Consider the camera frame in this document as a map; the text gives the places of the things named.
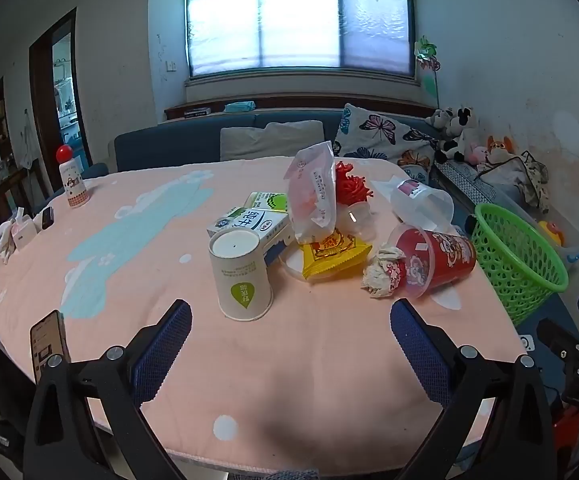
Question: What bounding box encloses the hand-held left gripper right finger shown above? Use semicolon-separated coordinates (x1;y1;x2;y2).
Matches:
389;299;556;480

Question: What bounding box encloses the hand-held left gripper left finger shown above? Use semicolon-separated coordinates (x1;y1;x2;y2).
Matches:
22;299;193;480

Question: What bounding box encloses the green plastic basket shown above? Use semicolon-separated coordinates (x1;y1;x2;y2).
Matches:
464;203;569;327

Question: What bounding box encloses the white paper cup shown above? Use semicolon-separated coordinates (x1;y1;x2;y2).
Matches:
208;228;274;322

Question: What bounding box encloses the yellow snack packet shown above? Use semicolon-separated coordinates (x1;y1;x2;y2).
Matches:
299;230;373;282

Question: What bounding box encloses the white blue milk carton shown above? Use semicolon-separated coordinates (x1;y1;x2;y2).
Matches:
207;206;294;267

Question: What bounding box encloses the white green drink carton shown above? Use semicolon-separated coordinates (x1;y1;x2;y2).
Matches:
244;191;289;213

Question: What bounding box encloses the red plastic stool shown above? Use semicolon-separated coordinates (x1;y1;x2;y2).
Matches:
552;402;579;463

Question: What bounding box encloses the clear plastic storage bin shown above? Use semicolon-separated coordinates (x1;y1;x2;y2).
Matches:
499;200;579;263

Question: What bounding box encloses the crumpled red white tissue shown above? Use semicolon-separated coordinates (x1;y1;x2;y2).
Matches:
361;243;407;298

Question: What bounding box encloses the red plastic cup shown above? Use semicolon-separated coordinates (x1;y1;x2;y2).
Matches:
388;223;477;300

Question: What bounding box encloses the smartphone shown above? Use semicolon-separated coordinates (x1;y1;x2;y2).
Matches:
30;310;72;386

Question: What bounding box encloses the clear plastic goblet cup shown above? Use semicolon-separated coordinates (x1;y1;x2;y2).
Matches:
337;200;376;241

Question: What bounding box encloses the beige patterned cloth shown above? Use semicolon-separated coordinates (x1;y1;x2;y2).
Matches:
479;151;550;211

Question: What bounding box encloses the clear cup with pink label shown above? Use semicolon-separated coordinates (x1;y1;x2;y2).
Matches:
372;175;454;233

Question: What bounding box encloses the red shredded plastic bundle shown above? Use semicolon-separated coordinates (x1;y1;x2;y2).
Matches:
334;161;374;206

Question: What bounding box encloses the white tissue pack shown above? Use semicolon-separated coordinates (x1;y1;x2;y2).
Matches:
12;215;39;251

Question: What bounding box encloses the orange fox plush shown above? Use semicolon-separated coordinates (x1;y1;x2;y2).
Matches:
487;136;514;163

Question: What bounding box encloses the white cloth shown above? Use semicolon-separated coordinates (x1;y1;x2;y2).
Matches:
0;220;18;265

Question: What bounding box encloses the bottle with red cap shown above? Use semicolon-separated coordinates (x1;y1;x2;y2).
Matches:
56;145;90;208

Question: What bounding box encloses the clear pink printed plastic bag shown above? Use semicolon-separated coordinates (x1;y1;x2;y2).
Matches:
283;140;339;244

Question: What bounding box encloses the blue sofa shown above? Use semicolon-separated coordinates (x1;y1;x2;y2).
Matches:
82;110;445;181

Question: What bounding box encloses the black white cow plush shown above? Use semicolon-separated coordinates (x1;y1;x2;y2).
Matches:
437;106;480;165

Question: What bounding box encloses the butterfly print pillow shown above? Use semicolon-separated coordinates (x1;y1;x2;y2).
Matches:
332;103;443;186

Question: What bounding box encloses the grey plush toy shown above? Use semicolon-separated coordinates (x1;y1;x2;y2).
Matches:
427;108;453;131

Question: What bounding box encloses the beige cushion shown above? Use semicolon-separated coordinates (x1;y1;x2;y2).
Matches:
220;121;325;162

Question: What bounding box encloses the wooden doorway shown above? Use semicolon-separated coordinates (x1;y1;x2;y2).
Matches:
30;7;93;196

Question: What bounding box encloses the window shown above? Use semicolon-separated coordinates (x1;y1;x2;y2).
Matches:
184;0;416;81

